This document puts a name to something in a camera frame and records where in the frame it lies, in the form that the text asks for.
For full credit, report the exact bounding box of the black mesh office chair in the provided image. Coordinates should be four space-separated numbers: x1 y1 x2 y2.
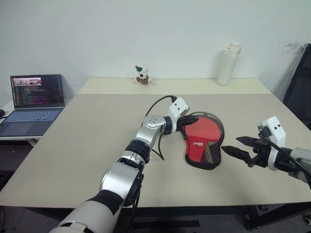
283 43 311 131

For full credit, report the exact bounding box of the black table frame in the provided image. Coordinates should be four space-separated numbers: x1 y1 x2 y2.
0 203 311 231

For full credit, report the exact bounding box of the red black paddle case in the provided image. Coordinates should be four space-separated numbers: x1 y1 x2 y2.
180 112 224 170

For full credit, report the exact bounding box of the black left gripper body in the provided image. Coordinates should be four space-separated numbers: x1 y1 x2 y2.
176 115 193 133

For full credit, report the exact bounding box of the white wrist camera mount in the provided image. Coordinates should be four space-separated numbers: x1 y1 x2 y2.
257 116 288 172
167 97 190 133

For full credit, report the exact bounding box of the small plush dog toy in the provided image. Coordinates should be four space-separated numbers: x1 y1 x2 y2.
133 65 153 86

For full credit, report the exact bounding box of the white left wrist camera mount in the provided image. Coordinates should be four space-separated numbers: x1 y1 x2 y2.
167 97 190 133

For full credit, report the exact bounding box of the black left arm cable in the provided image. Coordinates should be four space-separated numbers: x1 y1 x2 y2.
145 95 177 162

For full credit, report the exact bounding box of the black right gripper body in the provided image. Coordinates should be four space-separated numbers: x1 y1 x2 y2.
247 131 272 168

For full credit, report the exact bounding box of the open grey laptop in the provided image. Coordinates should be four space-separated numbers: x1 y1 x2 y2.
0 74 66 138

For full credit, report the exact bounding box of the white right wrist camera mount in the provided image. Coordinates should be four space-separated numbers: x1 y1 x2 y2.
257 116 288 172

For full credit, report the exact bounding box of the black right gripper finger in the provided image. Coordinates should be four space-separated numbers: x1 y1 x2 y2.
221 145 256 166
236 136 262 148

